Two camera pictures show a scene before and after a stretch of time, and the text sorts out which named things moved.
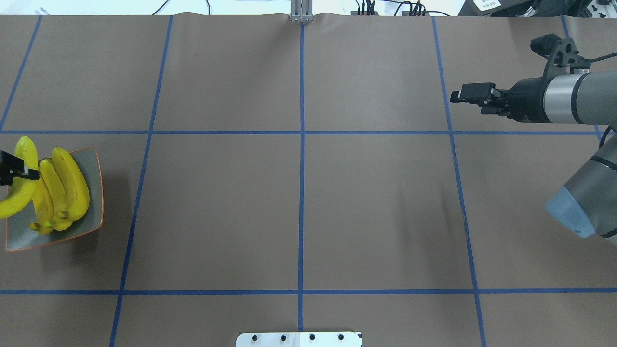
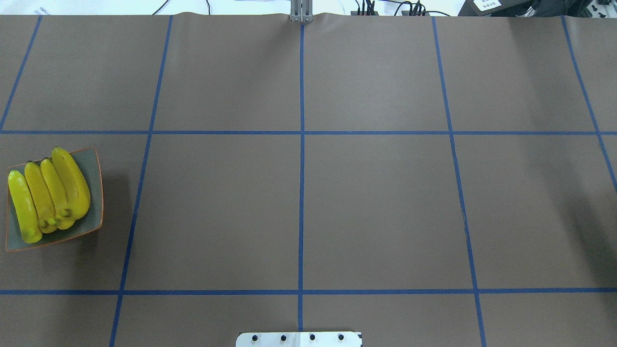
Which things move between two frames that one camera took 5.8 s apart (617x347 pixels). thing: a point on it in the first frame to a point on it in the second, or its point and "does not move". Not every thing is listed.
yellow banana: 75,187 does not move
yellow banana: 24,188 to 30,228
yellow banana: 55,189 does not move
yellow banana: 43,209 does not move
